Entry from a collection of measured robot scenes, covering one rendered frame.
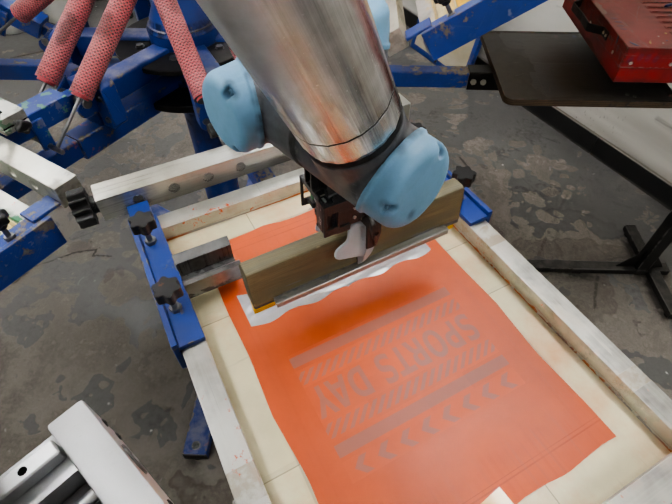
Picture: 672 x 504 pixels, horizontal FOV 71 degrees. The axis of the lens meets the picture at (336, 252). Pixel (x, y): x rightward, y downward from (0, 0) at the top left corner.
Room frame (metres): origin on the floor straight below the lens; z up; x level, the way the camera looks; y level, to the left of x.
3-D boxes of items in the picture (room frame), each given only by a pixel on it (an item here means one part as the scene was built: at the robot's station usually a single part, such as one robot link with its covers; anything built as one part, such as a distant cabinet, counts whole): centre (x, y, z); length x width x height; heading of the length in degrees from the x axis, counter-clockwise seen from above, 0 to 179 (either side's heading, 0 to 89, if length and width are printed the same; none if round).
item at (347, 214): (0.45, -0.01, 1.23); 0.09 x 0.08 x 0.12; 118
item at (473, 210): (0.75, -0.20, 0.98); 0.30 x 0.05 x 0.07; 28
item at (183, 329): (0.48, 0.29, 0.98); 0.30 x 0.05 x 0.07; 28
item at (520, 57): (1.31, -0.24, 0.91); 1.34 x 0.40 x 0.08; 88
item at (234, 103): (0.38, 0.05, 1.39); 0.11 x 0.11 x 0.08; 42
